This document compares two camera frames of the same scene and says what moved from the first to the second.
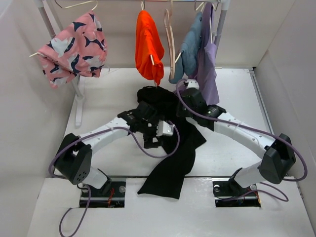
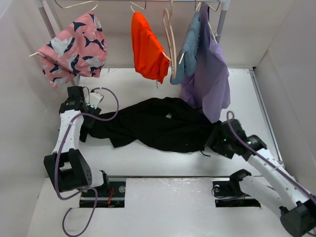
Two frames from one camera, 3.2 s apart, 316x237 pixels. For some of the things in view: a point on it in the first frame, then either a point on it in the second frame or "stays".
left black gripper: [148, 140] -> [93, 110]
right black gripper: [180, 110] -> [218, 132]
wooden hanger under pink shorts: [96, 3] stays
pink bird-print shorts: [81, 50] stays
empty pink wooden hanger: [168, 21] stays
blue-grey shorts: [186, 62] stays
